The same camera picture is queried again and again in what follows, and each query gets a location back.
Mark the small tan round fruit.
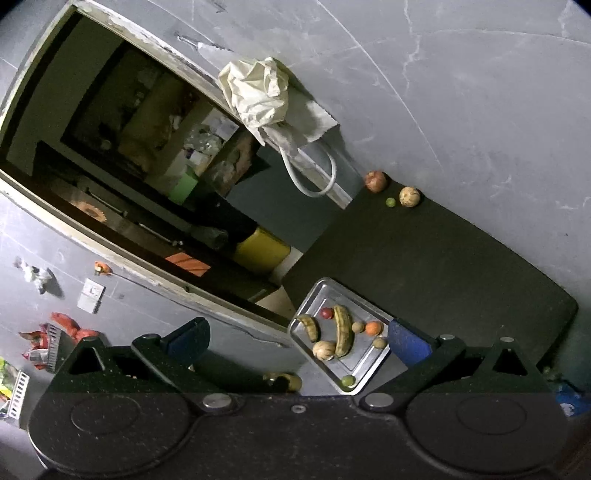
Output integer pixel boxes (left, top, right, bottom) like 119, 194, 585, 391
373, 337, 388, 349

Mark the orange round fruit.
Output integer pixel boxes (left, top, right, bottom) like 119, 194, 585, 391
365, 321, 384, 337

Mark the long yellow-green banana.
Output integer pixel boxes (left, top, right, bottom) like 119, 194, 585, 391
334, 305, 353, 358

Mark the pale round onion-like fruit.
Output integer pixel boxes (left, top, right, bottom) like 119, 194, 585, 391
312, 340, 335, 362

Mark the small red tomato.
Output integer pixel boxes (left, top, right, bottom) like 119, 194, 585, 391
321, 307, 335, 319

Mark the metal tray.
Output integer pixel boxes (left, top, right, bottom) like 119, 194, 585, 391
287, 278, 394, 395

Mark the orange cloth in doorway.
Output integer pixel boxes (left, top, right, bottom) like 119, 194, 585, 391
165, 252, 211, 277

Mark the short banana on tray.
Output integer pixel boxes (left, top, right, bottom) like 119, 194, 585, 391
297, 315, 320, 343

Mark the red hanging bag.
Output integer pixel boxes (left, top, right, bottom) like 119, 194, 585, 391
19, 312, 101, 373

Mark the yellow plastic container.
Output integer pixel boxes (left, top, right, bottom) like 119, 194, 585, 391
235, 227, 291, 272

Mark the green plastic box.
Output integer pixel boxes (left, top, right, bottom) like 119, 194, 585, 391
168, 174, 198, 205

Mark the reddish brown pomegranate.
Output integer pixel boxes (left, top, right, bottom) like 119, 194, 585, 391
363, 170, 388, 193

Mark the white hanging cloth bag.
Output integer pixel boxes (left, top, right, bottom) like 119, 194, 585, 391
218, 57, 338, 144

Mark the white wall switch plate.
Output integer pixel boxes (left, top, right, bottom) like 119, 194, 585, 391
77, 279, 105, 314

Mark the white looped hose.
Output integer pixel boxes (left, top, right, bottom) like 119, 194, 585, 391
278, 140, 339, 198

